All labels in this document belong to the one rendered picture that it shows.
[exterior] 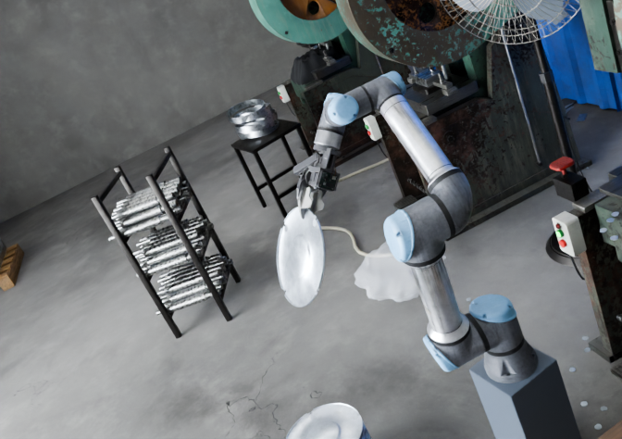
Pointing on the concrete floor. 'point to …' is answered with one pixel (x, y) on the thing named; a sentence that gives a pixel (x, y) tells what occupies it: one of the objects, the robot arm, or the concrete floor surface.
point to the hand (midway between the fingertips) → (304, 214)
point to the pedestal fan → (553, 8)
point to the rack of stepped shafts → (169, 242)
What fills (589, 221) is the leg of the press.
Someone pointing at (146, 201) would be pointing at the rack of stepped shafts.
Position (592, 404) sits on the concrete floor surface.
